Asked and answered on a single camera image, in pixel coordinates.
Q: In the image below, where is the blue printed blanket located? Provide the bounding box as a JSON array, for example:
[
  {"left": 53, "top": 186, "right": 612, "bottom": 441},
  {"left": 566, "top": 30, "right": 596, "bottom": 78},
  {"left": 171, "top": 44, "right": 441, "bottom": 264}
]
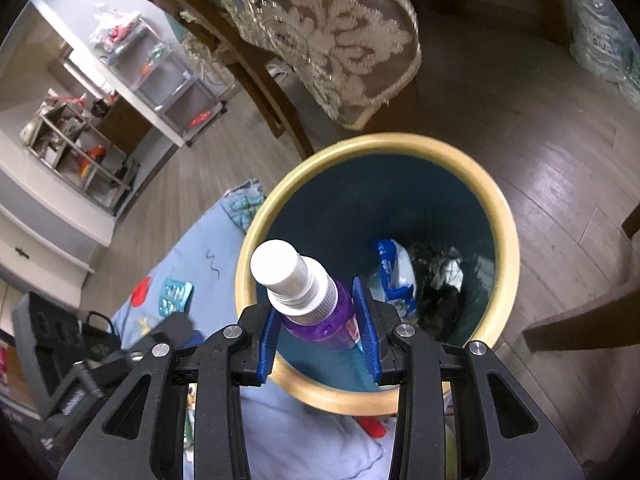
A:
[{"left": 107, "top": 180, "right": 456, "bottom": 480}]

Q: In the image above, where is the black plastic bag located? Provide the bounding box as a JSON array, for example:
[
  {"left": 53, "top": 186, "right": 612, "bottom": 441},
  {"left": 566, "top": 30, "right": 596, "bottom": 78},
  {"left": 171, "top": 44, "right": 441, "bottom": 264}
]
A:
[{"left": 407, "top": 245, "right": 493, "bottom": 341}]

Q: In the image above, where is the teal bin with yellow rim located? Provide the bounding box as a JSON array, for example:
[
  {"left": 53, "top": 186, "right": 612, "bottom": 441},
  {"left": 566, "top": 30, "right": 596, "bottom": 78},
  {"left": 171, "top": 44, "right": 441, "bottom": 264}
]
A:
[{"left": 235, "top": 132, "right": 522, "bottom": 416}]

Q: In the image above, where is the white drawer cabinet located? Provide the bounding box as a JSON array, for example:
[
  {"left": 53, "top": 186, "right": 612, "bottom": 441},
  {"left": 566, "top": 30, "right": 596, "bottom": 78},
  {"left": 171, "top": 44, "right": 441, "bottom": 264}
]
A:
[{"left": 0, "top": 232, "right": 96, "bottom": 311}]

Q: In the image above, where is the white plastic bag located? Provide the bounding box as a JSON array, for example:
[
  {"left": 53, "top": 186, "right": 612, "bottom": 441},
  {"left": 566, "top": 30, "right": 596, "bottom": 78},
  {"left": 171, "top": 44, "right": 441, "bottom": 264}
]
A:
[{"left": 89, "top": 4, "right": 143, "bottom": 53}]

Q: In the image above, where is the white and blue packet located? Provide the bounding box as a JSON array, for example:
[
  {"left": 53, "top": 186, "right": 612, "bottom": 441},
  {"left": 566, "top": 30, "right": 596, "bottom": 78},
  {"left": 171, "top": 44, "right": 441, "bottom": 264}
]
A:
[{"left": 371, "top": 238, "right": 418, "bottom": 317}]

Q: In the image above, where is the steel shelf rack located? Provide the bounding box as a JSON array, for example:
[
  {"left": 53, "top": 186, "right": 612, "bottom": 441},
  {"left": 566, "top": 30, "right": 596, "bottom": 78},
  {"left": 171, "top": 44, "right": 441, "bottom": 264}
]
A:
[{"left": 20, "top": 87, "right": 141, "bottom": 216}]

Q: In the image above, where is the brown wooden cabinet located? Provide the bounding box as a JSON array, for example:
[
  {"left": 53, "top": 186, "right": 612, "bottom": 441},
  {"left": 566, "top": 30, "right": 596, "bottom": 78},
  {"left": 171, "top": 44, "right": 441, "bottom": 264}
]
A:
[{"left": 97, "top": 95, "right": 156, "bottom": 153}]

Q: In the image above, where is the grey wheeled shelf rack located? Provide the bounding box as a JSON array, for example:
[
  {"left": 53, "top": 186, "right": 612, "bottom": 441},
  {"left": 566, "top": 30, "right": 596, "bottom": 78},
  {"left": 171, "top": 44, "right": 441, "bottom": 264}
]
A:
[{"left": 65, "top": 10, "right": 226, "bottom": 148}]

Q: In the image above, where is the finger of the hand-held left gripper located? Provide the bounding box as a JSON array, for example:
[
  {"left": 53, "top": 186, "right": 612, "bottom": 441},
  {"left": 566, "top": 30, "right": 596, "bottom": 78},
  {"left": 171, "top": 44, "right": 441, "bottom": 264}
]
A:
[{"left": 142, "top": 311, "right": 197, "bottom": 348}]

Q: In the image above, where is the teal blister pack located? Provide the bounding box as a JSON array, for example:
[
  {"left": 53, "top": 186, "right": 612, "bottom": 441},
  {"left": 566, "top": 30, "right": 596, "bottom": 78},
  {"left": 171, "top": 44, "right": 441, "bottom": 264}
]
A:
[{"left": 157, "top": 277, "right": 195, "bottom": 317}]

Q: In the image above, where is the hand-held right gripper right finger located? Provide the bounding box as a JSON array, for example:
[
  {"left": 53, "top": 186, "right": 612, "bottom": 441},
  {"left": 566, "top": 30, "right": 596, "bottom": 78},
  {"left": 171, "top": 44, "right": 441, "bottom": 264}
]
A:
[{"left": 351, "top": 276, "right": 586, "bottom": 480}]

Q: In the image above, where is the red snack packet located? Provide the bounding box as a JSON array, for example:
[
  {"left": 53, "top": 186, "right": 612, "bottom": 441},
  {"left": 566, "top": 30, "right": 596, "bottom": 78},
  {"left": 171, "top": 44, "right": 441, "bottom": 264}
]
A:
[{"left": 357, "top": 415, "right": 388, "bottom": 440}]

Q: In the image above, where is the purple spray bottle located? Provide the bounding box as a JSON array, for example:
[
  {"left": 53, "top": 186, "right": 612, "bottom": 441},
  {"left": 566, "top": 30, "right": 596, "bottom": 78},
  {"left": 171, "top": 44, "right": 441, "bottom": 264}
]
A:
[{"left": 250, "top": 240, "right": 362, "bottom": 352}]

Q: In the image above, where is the plastic-wrapped bottle pack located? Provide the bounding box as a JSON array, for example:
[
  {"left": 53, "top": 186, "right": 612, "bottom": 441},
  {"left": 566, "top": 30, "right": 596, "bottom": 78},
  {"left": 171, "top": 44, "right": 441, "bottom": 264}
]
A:
[{"left": 570, "top": 0, "right": 640, "bottom": 111}]

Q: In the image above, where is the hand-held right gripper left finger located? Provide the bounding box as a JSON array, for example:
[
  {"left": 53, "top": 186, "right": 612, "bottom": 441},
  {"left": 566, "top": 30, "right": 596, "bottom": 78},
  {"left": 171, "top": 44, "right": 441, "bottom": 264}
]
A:
[{"left": 57, "top": 304, "right": 278, "bottom": 480}]

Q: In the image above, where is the wooden chair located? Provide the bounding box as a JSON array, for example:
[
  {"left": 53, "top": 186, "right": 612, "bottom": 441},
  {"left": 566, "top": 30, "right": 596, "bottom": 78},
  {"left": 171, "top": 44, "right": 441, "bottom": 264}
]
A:
[{"left": 90, "top": 0, "right": 321, "bottom": 158}]

